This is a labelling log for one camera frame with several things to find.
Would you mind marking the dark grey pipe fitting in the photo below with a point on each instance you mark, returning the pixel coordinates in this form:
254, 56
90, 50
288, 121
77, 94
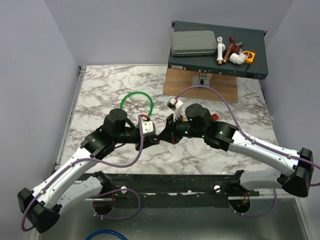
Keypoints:
238, 47

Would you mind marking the grey plastic case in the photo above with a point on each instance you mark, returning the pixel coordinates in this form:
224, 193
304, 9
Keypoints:
193, 43

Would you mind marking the white elbow pipe fitting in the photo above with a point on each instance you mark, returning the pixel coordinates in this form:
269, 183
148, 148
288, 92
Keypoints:
237, 59

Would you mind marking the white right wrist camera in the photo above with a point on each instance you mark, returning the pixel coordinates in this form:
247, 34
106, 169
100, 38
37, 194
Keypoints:
177, 106

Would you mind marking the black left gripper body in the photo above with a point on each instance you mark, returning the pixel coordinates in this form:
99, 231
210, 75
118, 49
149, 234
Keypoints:
128, 136

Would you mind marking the yellow tape measure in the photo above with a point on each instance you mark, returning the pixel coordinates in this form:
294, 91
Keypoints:
250, 56

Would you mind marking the grey metal bracket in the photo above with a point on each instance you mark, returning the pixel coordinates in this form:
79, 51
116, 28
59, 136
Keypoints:
202, 79

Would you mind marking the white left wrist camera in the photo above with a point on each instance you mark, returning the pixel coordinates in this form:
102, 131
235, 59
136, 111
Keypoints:
148, 128

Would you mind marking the dark teal network switch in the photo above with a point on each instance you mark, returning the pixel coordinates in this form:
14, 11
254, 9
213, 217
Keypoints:
252, 39

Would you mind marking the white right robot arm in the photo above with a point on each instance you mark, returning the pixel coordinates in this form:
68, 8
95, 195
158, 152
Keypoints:
290, 170

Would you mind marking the brown pipe fitting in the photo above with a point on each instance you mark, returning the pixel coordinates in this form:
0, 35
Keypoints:
231, 49

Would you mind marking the white pipe fitting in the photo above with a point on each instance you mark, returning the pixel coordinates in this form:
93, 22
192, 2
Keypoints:
220, 49

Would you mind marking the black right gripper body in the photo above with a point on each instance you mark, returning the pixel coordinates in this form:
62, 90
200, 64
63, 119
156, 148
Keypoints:
183, 128

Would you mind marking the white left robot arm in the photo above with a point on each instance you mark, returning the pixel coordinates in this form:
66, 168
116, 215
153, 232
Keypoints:
40, 206

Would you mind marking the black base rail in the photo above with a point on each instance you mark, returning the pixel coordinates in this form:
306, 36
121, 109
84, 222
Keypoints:
173, 190

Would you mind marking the red plastic seal tag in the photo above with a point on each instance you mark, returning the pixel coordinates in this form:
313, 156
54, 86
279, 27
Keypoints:
215, 117

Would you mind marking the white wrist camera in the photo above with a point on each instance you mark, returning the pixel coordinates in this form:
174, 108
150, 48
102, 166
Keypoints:
177, 106
148, 128

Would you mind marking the aluminium side rail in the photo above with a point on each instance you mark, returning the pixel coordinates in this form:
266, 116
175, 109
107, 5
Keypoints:
82, 71

